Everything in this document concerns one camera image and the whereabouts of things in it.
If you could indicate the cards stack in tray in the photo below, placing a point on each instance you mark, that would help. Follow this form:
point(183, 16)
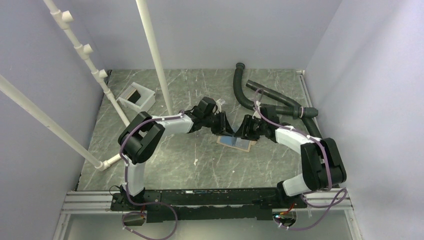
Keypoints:
point(134, 97)

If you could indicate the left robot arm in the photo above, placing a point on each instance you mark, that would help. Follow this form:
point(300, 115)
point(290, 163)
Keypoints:
point(141, 137)

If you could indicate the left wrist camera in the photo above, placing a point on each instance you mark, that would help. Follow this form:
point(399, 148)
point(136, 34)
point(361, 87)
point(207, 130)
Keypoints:
point(220, 102)

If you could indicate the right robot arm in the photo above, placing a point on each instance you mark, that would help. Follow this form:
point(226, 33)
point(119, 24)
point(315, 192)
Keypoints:
point(321, 163)

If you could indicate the white PVC pipe frame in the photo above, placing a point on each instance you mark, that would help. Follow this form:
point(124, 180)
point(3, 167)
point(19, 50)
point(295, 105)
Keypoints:
point(63, 20)

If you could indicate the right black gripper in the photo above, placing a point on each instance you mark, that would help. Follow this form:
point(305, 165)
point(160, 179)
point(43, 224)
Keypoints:
point(244, 133)

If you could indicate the white plastic card tray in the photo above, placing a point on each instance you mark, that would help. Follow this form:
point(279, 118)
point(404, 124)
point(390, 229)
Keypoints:
point(146, 101)

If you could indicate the silver VIP credit card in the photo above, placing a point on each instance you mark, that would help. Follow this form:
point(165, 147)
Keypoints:
point(240, 143)

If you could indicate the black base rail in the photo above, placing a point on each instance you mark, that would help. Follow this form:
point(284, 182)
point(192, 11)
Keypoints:
point(159, 205)

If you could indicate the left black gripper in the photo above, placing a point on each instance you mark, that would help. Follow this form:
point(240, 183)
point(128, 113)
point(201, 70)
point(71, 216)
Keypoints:
point(224, 128)

